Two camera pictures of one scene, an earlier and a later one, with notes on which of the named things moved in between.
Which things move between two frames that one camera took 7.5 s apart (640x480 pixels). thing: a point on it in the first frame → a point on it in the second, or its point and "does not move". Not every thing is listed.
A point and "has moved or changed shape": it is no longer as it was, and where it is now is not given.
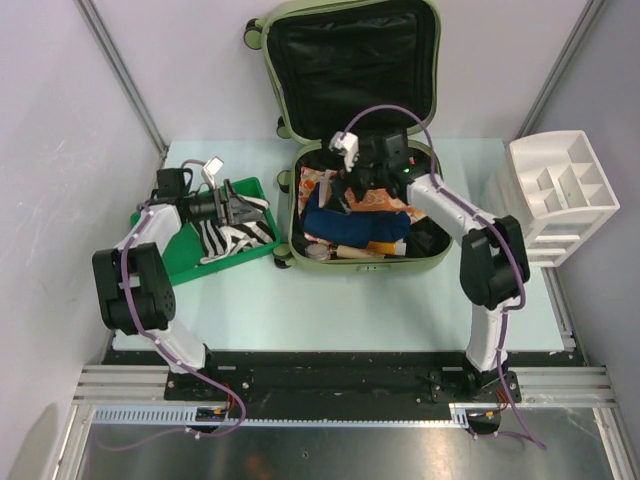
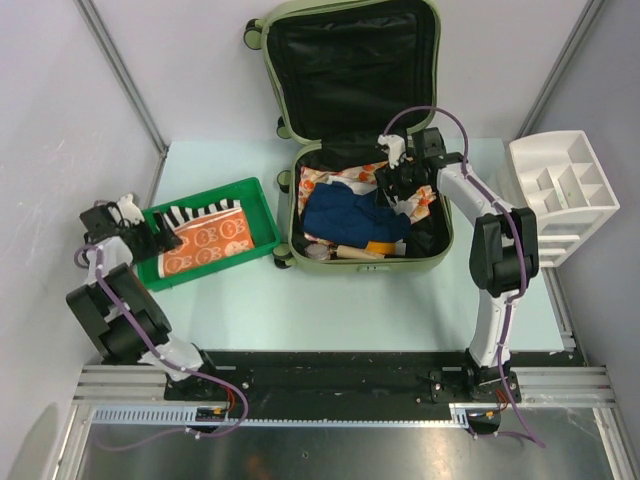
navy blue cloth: x=354 y=228 does not move
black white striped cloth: x=219 y=239 has moved or changed shape
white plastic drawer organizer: x=563 y=193 does not move
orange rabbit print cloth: x=367 y=199 → x=205 y=240
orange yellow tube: x=380 y=248 does not move
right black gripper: x=337 y=201 → x=387 y=177
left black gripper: x=237 y=211 → x=160 y=242
